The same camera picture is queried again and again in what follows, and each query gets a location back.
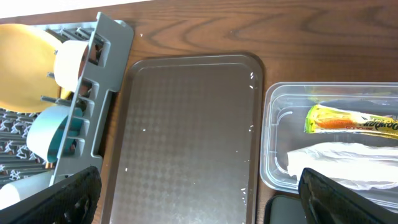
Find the clear plastic waste bin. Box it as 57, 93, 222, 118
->
260, 83, 397, 212

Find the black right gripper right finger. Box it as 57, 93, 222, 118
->
298, 168, 397, 224

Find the white paper cup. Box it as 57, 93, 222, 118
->
0, 170, 53, 210

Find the light blue bowl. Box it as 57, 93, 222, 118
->
27, 105, 83, 163

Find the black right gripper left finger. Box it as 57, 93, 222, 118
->
1, 166, 102, 223

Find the yellow green snack wrapper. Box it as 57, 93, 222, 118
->
304, 105, 397, 139

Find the dark brown serving tray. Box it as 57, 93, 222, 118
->
100, 52, 264, 223

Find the pink white bowl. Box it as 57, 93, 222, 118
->
53, 40, 88, 92

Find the black waste tray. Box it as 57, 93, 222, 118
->
263, 195, 307, 224

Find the grey plastic dishwasher rack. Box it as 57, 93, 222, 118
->
2, 13, 134, 185

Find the yellow round plate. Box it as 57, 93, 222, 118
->
1, 24, 71, 113

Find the white napkin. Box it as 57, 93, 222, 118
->
287, 142, 397, 190

